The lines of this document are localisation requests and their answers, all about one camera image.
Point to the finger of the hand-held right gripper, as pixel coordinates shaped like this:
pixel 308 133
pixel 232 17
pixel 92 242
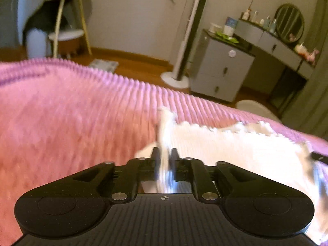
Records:
pixel 320 157

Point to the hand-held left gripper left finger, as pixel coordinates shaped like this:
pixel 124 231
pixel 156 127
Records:
pixel 155 158

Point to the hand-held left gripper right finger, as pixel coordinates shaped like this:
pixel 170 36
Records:
pixel 174 158

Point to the white ribbed sweater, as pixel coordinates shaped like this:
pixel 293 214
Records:
pixel 230 148

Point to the grey-green curtain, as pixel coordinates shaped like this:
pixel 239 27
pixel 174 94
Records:
pixel 312 82

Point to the white stool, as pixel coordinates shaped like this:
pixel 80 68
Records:
pixel 253 106

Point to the grey drawer cabinet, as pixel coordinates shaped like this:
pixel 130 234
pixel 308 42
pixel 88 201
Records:
pixel 220 69

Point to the pink ribbed blanket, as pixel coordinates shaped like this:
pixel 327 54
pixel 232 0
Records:
pixel 64 112

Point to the pink plush toy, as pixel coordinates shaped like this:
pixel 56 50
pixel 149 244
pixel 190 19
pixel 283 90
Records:
pixel 312 55

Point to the patterned floor mat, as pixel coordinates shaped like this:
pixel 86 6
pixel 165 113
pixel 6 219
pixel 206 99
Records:
pixel 105 65

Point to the yellow soft toy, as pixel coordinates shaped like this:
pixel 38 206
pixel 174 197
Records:
pixel 300 48

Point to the grey dressing table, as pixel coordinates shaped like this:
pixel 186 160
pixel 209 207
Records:
pixel 271 43

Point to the white tower fan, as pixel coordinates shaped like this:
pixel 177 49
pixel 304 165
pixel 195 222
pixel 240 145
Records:
pixel 189 30

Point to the green cloth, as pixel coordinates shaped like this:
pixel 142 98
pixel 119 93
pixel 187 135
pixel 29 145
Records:
pixel 228 38

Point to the white round container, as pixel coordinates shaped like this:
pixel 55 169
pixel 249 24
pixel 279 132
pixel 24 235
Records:
pixel 215 27

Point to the oval mirror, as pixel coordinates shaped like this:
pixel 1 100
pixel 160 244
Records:
pixel 289 21

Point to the glass bottle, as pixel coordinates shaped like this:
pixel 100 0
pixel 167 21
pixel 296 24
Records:
pixel 274 26
pixel 268 23
pixel 255 16

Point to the blue carton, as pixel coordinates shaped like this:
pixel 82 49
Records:
pixel 230 24

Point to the reed diffuser bottle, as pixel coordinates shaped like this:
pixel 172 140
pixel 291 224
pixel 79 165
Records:
pixel 246 14

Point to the white bin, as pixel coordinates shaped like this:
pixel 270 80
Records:
pixel 38 43

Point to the dark cloth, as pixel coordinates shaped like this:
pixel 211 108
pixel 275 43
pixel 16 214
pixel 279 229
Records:
pixel 43 20

